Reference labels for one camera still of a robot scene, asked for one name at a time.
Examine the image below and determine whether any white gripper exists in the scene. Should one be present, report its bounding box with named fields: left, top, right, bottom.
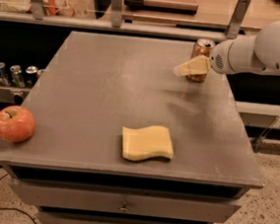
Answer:
left=174, top=39, right=234, bottom=77

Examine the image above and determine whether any orange LaCroix soda can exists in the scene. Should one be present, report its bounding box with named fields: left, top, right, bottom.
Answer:
left=187, top=38, right=216, bottom=83

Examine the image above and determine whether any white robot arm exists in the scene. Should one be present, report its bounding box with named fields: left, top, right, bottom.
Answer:
left=174, top=21, right=280, bottom=77

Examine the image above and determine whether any small orange can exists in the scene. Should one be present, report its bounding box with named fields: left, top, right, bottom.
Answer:
left=36, top=69, right=45, bottom=79

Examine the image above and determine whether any dark silver-top can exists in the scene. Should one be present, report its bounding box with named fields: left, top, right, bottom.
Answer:
left=25, top=66, right=38, bottom=87

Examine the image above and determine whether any silver green can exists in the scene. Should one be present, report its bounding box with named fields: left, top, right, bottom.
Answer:
left=10, top=64, right=26, bottom=88

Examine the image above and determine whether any silver blue can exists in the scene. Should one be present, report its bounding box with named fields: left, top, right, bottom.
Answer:
left=0, top=62, right=10, bottom=87

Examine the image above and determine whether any wooden back shelf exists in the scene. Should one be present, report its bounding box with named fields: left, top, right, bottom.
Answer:
left=122, top=0, right=280, bottom=32

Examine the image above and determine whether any yellow sponge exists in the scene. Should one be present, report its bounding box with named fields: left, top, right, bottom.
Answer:
left=122, top=125, right=174, bottom=162

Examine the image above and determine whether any grey drawer cabinet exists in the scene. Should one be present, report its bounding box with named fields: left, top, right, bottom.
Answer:
left=0, top=32, right=263, bottom=224

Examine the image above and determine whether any red apple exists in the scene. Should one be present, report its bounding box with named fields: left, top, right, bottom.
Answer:
left=0, top=106, right=35, bottom=143

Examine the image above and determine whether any upper grey drawer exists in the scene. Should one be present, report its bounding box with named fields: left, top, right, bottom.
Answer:
left=9, top=179, right=241, bottom=223

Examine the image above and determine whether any right grey metal bracket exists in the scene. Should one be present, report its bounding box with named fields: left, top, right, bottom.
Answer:
left=225, top=0, right=251, bottom=39

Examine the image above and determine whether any middle grey metal bracket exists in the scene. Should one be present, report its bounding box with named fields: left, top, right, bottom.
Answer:
left=110, top=0, right=122, bottom=28

